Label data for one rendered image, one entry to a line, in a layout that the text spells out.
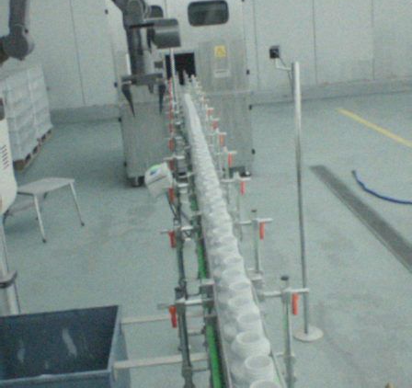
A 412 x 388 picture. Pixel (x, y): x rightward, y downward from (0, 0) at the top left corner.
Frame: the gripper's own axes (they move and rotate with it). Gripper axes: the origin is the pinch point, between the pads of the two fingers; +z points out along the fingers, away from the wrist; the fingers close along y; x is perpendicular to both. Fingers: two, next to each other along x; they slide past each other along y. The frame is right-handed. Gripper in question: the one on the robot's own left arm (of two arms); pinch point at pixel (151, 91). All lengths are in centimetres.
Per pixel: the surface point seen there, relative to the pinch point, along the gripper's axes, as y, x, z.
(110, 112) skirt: 129, -977, 125
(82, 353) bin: 23, 55, 57
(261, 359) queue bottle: -16, 122, 25
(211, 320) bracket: -10, 86, 37
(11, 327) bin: 39, 55, 48
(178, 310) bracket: -4, 86, 34
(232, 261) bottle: -15, 85, 25
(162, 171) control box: 0.5, -11.0, 28.3
